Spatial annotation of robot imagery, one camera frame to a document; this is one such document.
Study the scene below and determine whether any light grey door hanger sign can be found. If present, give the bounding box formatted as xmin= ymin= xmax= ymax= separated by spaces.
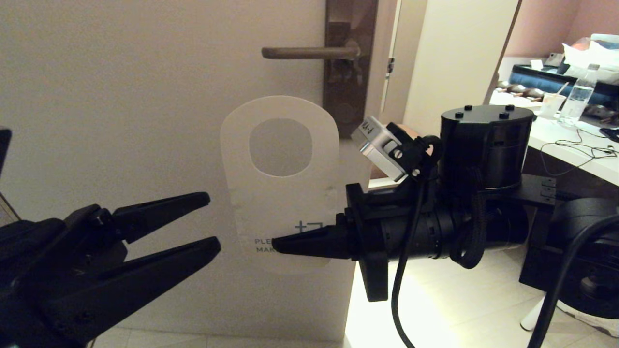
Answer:
xmin=220 ymin=95 xmax=340 ymax=275

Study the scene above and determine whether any beige wooden door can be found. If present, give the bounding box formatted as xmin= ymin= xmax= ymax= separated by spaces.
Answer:
xmin=0 ymin=0 xmax=399 ymax=345

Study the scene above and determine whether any brown metal lock plate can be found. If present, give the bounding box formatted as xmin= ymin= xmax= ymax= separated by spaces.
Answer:
xmin=323 ymin=0 xmax=379 ymax=140

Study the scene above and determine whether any white paper sheet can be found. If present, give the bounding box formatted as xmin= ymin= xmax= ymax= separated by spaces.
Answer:
xmin=487 ymin=92 xmax=541 ymax=109

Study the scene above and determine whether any cream bench shelf unit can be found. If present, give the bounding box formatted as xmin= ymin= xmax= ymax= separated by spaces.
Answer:
xmin=368 ymin=0 xmax=523 ymax=189

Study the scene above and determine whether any brown glossy object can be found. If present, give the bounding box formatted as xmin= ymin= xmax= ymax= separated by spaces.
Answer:
xmin=496 ymin=81 xmax=546 ymax=103

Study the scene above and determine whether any white table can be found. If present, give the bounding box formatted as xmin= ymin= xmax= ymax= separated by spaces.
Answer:
xmin=521 ymin=114 xmax=619 ymax=332

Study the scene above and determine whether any white paper cup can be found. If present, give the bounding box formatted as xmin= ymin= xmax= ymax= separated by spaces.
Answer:
xmin=539 ymin=93 xmax=566 ymax=120

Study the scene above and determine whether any navy blue suitcase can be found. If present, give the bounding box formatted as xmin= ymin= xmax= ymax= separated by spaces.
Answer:
xmin=509 ymin=65 xmax=619 ymax=109

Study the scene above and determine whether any clear plastic water bottle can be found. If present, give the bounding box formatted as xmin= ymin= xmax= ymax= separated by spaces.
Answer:
xmin=558 ymin=64 xmax=599 ymax=128

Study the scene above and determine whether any white plastic bag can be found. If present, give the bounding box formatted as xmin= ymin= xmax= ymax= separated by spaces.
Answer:
xmin=561 ymin=35 xmax=619 ymax=87

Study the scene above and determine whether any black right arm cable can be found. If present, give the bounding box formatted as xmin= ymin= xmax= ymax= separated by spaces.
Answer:
xmin=391 ymin=138 xmax=619 ymax=348

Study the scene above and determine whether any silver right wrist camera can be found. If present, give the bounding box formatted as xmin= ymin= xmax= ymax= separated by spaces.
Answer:
xmin=350 ymin=115 xmax=404 ymax=182

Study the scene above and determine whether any brown metal door handle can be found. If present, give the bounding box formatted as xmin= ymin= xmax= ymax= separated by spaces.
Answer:
xmin=262 ymin=46 xmax=362 ymax=60

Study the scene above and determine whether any thin black earphone cable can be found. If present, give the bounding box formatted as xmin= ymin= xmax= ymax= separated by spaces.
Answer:
xmin=546 ymin=127 xmax=619 ymax=162

